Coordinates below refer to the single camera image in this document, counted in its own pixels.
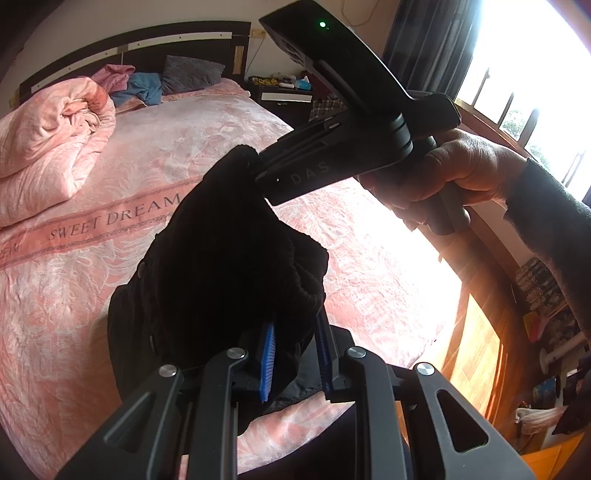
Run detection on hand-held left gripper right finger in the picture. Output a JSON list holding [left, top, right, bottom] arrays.
[[316, 311, 536, 480]]

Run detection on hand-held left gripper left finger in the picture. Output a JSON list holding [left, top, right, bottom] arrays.
[[55, 320, 278, 480]]

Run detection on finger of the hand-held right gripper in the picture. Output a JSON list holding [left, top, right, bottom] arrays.
[[256, 114, 403, 169]]

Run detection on black quilted pants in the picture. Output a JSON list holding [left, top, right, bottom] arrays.
[[107, 145, 331, 437]]

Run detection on person's right forearm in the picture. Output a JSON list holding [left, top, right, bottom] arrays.
[[503, 158, 591, 342]]

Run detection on person's right hand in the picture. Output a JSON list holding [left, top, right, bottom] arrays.
[[358, 128, 529, 229]]

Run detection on plaid cloth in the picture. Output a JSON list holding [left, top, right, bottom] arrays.
[[310, 95, 345, 123]]

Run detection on dark nightstand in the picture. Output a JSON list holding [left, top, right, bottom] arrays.
[[245, 76, 319, 123]]

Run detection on dark patterned curtain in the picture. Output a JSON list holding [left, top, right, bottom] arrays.
[[383, 0, 485, 93]]

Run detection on grey pillow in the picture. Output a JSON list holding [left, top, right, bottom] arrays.
[[160, 55, 226, 95]]

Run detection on blue garment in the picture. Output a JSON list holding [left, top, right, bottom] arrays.
[[111, 74, 163, 108]]

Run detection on dark wooden headboard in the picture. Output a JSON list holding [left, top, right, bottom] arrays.
[[18, 19, 252, 100]]

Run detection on bed with pink sheet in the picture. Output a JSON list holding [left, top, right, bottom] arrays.
[[0, 76, 467, 480]]

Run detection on pink garment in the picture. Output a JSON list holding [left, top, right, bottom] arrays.
[[91, 65, 136, 95]]

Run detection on white plastic bag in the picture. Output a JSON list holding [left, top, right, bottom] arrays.
[[515, 406, 566, 437]]

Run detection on cluttered low shelf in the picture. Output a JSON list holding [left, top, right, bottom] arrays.
[[508, 258, 591, 407]]

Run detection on rolled pink quilt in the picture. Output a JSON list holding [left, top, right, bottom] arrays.
[[0, 78, 117, 228]]

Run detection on white wall cable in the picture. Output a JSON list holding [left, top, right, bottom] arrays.
[[339, 0, 375, 26]]

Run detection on window with wooden frame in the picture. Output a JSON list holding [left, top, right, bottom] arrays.
[[455, 0, 591, 208]]

